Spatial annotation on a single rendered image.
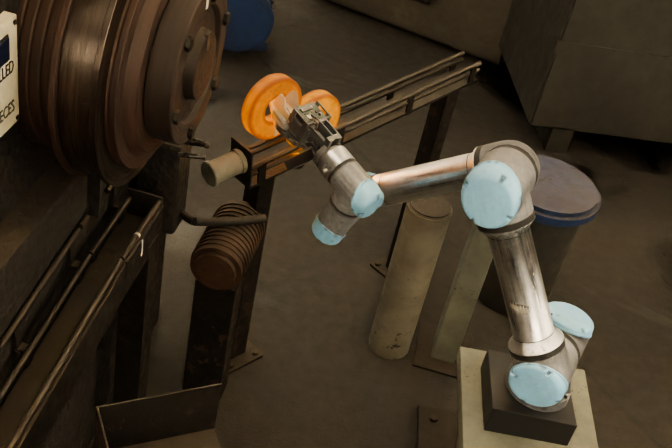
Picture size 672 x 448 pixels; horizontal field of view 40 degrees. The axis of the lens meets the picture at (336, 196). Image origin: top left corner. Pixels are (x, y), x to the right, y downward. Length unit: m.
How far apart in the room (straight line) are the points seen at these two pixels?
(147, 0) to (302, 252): 1.64
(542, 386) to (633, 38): 1.95
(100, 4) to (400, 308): 1.42
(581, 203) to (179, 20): 1.60
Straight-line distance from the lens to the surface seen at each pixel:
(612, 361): 2.98
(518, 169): 1.83
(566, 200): 2.77
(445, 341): 2.69
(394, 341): 2.65
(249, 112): 2.07
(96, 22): 1.42
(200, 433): 1.65
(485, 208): 1.80
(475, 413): 2.23
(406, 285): 2.51
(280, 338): 2.68
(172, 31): 1.47
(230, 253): 2.12
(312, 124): 2.02
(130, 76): 1.46
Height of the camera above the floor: 1.90
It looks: 36 degrees down
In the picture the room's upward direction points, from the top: 13 degrees clockwise
